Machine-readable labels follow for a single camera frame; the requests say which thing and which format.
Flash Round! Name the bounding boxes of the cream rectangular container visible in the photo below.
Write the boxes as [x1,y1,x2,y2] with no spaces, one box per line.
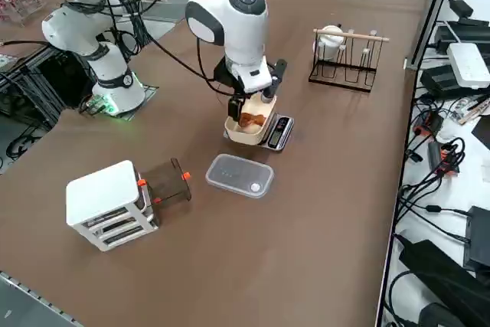
[224,89,278,147]

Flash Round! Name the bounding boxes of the black flat device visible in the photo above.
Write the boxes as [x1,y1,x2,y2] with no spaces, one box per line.
[434,19,490,52]

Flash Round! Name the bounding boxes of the brown pretzel bread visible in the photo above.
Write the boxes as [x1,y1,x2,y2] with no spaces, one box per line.
[237,111,268,129]

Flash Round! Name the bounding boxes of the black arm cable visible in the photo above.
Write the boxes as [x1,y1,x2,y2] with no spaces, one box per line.
[91,0,237,98]

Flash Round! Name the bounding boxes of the white smiley mug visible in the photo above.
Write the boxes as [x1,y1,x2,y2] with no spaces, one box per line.
[314,24,345,62]

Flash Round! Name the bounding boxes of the black hub red ports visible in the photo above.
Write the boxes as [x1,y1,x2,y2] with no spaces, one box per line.
[413,111,446,137]

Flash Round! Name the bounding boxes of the black power adapter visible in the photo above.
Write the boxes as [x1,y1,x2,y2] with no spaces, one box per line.
[420,63,462,99]
[447,0,475,17]
[462,205,490,271]

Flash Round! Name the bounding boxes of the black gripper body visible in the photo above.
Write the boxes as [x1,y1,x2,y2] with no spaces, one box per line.
[213,58,246,97]

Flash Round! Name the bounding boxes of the white three-layer storage frame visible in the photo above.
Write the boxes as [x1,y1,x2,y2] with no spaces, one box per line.
[65,160,161,253]

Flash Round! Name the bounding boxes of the black wire cup rack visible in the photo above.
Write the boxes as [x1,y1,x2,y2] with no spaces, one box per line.
[308,27,390,93]

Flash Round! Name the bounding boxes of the white router box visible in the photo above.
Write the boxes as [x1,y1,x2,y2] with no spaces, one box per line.
[446,42,490,90]

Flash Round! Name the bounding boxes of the clear plastic lid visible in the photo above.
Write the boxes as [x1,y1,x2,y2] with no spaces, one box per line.
[204,153,275,200]

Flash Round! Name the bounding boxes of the grey aluminium post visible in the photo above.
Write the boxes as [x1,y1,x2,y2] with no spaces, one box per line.
[403,0,460,71]

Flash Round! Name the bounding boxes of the silver digital kitchen scale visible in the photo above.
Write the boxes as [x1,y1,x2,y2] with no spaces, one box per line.
[224,114,296,152]

